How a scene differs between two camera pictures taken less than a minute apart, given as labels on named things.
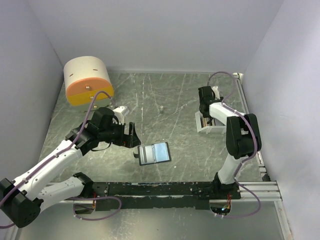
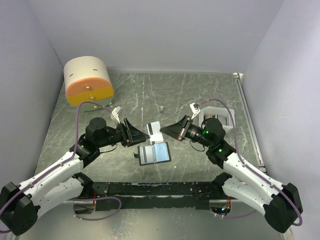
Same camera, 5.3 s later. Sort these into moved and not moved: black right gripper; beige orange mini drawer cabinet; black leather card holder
Moved: black right gripper
Not moved: black leather card holder; beige orange mini drawer cabinet
